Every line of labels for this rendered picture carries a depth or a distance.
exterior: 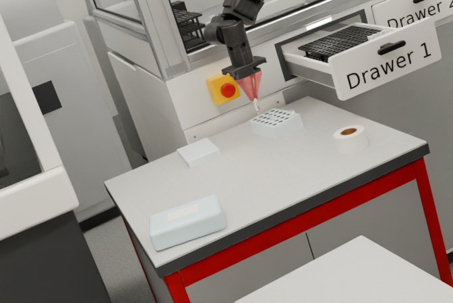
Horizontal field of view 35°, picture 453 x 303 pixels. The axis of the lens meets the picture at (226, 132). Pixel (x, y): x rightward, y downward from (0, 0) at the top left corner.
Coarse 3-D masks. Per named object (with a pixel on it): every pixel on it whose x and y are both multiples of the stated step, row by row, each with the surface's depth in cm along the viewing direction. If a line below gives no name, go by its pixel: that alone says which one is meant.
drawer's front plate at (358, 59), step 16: (400, 32) 174; (416, 32) 175; (432, 32) 177; (352, 48) 172; (368, 48) 172; (400, 48) 175; (416, 48) 176; (432, 48) 178; (336, 64) 170; (352, 64) 171; (368, 64) 173; (384, 64) 174; (400, 64) 176; (416, 64) 177; (336, 80) 171; (352, 80) 172; (368, 80) 174; (384, 80) 175; (352, 96) 173
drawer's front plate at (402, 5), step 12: (396, 0) 208; (408, 0) 209; (432, 0) 211; (444, 0) 213; (384, 12) 207; (396, 12) 208; (408, 12) 210; (432, 12) 212; (444, 12) 214; (384, 24) 208; (408, 24) 210
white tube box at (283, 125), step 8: (272, 112) 188; (280, 112) 186; (288, 112) 184; (256, 120) 186; (264, 120) 184; (272, 120) 182; (280, 120) 180; (288, 120) 179; (296, 120) 180; (256, 128) 185; (264, 128) 181; (272, 128) 177; (280, 128) 178; (288, 128) 179; (296, 128) 180; (264, 136) 183; (272, 136) 179; (280, 136) 178
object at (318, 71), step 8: (352, 24) 208; (360, 24) 206; (368, 24) 202; (312, 40) 205; (296, 48) 204; (288, 56) 199; (296, 56) 195; (288, 64) 201; (296, 64) 195; (304, 64) 191; (312, 64) 185; (320, 64) 181; (328, 64) 178; (296, 72) 198; (304, 72) 192; (312, 72) 187; (320, 72) 182; (328, 72) 178; (312, 80) 190; (320, 80) 184; (328, 80) 179
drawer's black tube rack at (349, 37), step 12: (324, 36) 203; (336, 36) 199; (348, 36) 195; (360, 36) 191; (300, 48) 199; (312, 48) 195; (324, 48) 191; (336, 48) 187; (348, 48) 184; (324, 60) 191
